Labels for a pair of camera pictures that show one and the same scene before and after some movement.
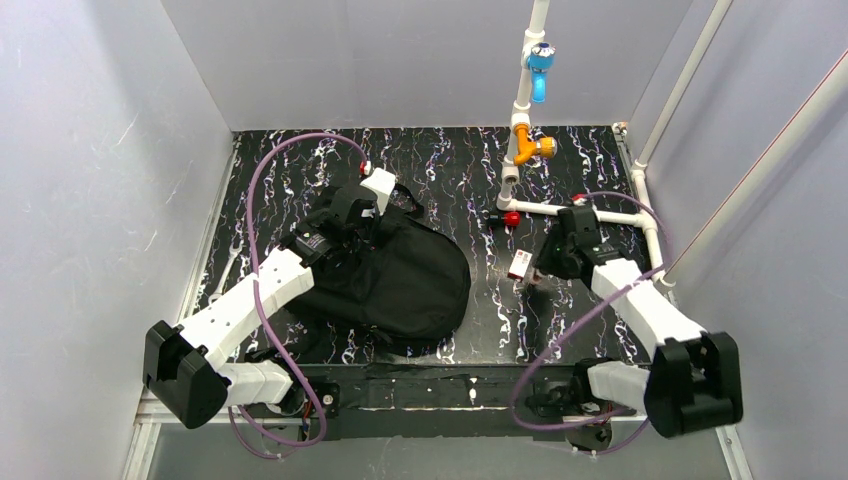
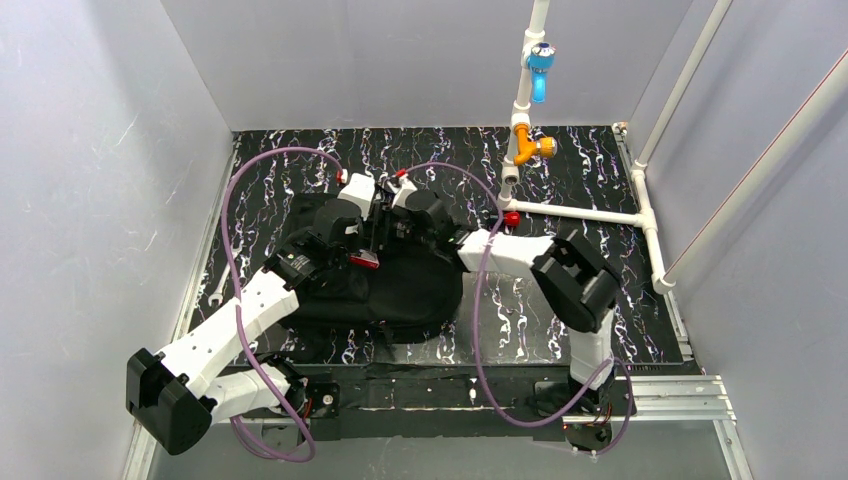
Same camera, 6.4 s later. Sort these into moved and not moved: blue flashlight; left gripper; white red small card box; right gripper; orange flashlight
Moved: white red small card box; right gripper
Not moved: blue flashlight; left gripper; orange flashlight
